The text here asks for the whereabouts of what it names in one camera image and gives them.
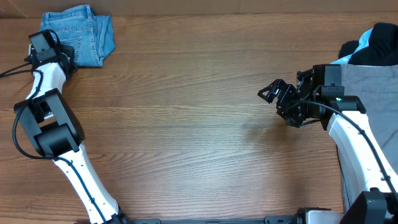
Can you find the grey shorts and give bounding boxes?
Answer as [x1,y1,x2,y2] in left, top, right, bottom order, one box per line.
[341,64,397,171]

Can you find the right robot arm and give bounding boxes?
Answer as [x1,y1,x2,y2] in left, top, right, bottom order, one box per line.
[258,64,397,224]

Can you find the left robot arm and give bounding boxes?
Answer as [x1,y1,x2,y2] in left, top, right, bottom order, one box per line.
[12,29,130,223]

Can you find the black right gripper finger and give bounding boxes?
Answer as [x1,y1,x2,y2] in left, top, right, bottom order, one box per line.
[282,112,307,128]
[257,79,289,105]

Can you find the blue denim jeans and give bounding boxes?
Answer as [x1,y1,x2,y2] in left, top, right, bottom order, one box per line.
[40,4,116,67]

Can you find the black garment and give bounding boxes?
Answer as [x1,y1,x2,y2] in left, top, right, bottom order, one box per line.
[348,22,397,66]

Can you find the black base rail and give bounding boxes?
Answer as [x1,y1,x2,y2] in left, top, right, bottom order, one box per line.
[131,215,302,224]

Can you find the light blue cloth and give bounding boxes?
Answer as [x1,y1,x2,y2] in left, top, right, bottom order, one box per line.
[331,29,373,64]

